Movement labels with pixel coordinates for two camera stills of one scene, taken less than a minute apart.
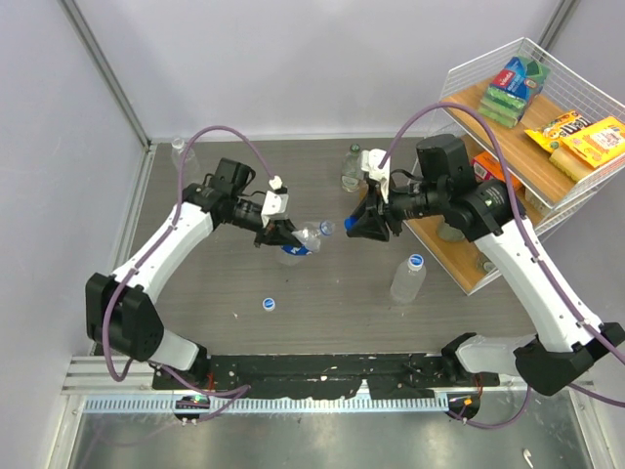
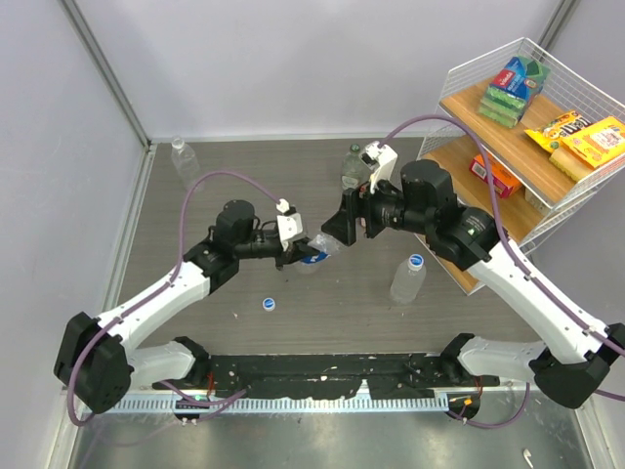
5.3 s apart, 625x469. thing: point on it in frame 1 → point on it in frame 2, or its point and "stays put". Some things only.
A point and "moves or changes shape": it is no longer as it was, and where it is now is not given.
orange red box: [486, 167] stays put
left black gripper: [278, 233] → [295, 251]
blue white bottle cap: [269, 304] stays put
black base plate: [392, 375] stays put
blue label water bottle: [309, 238] moves or changes shape
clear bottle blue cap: [408, 278] stays put
